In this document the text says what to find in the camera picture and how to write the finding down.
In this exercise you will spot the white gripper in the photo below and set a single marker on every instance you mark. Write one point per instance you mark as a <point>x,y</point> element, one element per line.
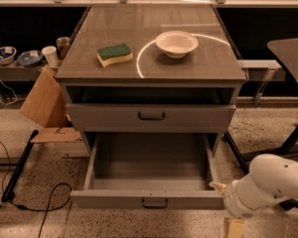
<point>230,199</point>

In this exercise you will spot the grey drawer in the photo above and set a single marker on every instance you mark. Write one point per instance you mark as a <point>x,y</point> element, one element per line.
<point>151,171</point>
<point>165,118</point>

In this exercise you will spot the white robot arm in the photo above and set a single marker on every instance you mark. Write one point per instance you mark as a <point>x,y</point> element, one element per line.
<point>270,181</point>

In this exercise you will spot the grey drawer cabinet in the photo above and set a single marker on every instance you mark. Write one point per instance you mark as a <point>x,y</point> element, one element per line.
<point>209,75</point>

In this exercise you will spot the grey top drawer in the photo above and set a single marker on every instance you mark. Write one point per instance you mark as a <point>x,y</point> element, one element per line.
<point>165,118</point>

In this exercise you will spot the black right stand leg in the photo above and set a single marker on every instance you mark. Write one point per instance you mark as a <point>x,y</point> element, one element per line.
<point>236,152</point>

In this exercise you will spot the black stand leg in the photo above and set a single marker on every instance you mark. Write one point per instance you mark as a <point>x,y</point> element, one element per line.
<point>8,193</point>
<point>236,152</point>

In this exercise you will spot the dark side table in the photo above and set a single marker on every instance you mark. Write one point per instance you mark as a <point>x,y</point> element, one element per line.
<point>285,53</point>

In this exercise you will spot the white bowl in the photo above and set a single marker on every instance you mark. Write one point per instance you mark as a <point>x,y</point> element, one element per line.
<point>176,44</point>

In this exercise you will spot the green yellow sponge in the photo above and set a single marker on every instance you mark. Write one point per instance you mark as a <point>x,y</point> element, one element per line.
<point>114,54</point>

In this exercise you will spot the cardboard box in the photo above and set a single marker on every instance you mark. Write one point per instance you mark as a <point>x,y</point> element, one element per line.
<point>45,105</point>

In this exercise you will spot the black left stand leg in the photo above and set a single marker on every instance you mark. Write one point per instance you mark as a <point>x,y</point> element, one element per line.
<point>8,193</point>

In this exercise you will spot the brown glass jar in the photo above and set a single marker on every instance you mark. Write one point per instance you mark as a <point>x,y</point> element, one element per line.
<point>63,45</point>

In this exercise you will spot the white paper cup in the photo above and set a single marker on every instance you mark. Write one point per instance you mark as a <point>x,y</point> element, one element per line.
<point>50,53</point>

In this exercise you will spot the blue bowl right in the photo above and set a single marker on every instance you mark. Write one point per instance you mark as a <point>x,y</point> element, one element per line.
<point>30,58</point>

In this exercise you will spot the blue bowl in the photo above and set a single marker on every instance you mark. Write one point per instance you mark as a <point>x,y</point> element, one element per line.
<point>7,55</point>
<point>30,58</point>

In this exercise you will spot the blue bowl left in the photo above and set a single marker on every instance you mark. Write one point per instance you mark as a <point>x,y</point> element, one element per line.
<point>7,55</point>

